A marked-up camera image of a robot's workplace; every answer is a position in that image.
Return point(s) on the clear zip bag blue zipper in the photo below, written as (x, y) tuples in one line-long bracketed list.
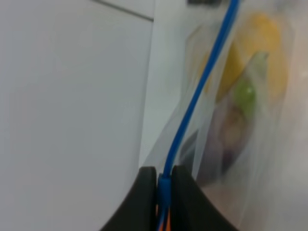
[(266, 189)]

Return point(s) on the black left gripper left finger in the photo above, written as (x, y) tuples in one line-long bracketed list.
[(138, 210)]

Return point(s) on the yellow pear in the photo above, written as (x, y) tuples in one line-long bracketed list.
[(261, 46)]

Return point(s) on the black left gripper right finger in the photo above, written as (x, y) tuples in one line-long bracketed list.
[(190, 208)]

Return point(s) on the purple eggplant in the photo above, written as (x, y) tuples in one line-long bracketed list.
[(242, 100)]

